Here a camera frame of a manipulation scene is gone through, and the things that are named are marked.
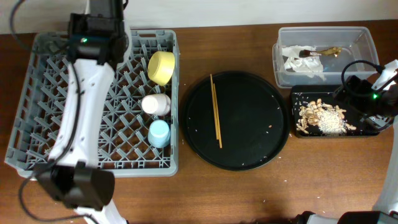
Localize white rice pile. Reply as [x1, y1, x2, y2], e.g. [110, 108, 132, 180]
[317, 110, 346, 136]

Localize gold snack wrapper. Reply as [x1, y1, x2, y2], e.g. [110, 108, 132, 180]
[298, 47, 343, 58]

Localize white tissue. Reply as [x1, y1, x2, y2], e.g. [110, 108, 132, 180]
[282, 45, 326, 81]

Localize brown food scraps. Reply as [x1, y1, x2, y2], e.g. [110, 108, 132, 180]
[296, 98, 357, 135]

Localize wooden chopstick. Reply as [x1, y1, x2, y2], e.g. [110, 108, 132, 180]
[213, 84, 223, 149]
[210, 74, 219, 140]

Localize yellow bowl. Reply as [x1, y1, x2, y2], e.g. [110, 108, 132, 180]
[147, 51, 175, 86]

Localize pink plastic cup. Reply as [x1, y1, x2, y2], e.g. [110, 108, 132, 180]
[141, 94, 171, 116]

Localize blue plastic cup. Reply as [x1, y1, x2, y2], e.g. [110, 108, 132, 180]
[148, 119, 171, 148]

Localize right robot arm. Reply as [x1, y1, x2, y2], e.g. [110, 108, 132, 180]
[292, 61, 397, 223]

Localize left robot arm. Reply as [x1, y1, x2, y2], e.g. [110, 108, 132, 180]
[32, 0, 131, 223]

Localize grey dishwasher rack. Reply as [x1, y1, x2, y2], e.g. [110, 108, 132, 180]
[4, 30, 180, 178]

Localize black rectangular tray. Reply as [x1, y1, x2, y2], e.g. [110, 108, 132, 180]
[290, 85, 378, 138]

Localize clear plastic bin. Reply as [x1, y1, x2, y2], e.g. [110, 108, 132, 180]
[272, 26, 379, 88]

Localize round black tray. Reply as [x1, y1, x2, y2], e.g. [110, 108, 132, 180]
[179, 71, 290, 171]

